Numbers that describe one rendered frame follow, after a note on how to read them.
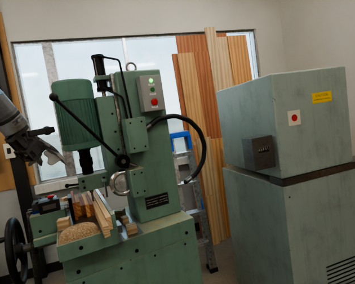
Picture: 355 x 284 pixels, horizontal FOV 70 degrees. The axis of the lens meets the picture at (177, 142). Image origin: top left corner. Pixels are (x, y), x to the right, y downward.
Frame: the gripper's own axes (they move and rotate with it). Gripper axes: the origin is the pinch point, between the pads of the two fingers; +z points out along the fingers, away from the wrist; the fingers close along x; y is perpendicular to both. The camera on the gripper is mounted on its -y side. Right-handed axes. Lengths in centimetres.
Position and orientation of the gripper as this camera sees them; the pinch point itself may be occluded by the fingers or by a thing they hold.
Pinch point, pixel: (55, 164)
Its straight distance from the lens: 114.8
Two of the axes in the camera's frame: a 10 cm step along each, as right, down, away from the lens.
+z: 3.4, 7.5, 5.8
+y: -2.8, 6.6, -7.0
